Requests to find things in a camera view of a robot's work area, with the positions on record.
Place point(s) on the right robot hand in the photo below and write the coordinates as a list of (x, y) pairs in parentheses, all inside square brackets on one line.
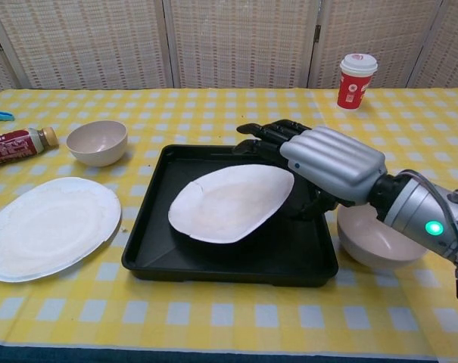
[(334, 162)]

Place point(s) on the beige bowl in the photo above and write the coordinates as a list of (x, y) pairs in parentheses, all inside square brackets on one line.
[(365, 242), (96, 155)]

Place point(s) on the white paper plate cracked rim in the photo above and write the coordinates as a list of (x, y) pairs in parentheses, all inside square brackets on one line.
[(228, 204)]

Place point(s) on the white paper plate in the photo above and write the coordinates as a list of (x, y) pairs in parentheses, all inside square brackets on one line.
[(50, 227)]

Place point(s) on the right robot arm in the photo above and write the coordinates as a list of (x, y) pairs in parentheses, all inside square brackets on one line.
[(414, 211)]

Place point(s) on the black plastic tray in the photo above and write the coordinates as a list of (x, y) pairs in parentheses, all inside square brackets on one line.
[(153, 227)]

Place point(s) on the red paper cup white lid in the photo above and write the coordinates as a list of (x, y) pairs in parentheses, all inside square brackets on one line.
[(353, 90)]

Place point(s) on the yellow checked tablecloth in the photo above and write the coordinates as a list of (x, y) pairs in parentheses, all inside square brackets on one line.
[(228, 314)]

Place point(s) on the brown drink bottle red label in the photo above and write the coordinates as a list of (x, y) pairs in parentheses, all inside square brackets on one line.
[(16, 147)]

